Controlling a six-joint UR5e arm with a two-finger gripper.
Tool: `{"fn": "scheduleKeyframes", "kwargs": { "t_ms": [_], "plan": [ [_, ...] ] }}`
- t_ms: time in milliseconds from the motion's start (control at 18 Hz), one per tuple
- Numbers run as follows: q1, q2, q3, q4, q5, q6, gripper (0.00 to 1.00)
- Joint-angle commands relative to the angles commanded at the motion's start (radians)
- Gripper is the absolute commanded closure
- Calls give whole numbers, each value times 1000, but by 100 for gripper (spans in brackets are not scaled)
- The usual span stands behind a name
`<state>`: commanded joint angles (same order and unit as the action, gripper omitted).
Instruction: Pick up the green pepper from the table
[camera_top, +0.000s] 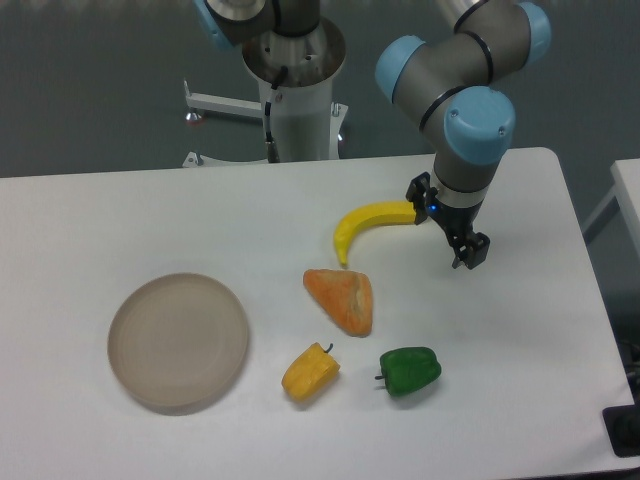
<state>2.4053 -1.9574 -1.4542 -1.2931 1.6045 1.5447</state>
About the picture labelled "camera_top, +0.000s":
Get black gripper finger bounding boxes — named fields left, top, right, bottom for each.
left=405, top=172, right=431, bottom=224
left=452, top=231, right=490, bottom=270

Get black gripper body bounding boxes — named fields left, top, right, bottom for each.
left=418, top=187, right=479, bottom=245

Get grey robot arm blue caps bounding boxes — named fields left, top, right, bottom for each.
left=195, top=1, right=552, bottom=268

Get green toy bell pepper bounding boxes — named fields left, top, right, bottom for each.
left=376, top=346, right=442, bottom=397

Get yellow toy bell pepper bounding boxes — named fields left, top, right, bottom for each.
left=281, top=343, right=341, bottom=402

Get yellow toy banana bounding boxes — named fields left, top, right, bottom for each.
left=333, top=201, right=416, bottom=268

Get orange pumpkin slice toy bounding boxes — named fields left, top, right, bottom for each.
left=303, top=269, right=373, bottom=337

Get white side table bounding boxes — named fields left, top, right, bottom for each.
left=581, top=158, right=639, bottom=251

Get black box at table edge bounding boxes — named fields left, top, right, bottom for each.
left=602, top=404, right=640, bottom=458

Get beige round plate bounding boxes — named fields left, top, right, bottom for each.
left=107, top=273, right=250, bottom=415

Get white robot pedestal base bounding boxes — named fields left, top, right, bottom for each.
left=184, top=17, right=348, bottom=163

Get black cable on pedestal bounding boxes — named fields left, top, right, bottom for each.
left=263, top=65, right=288, bottom=164

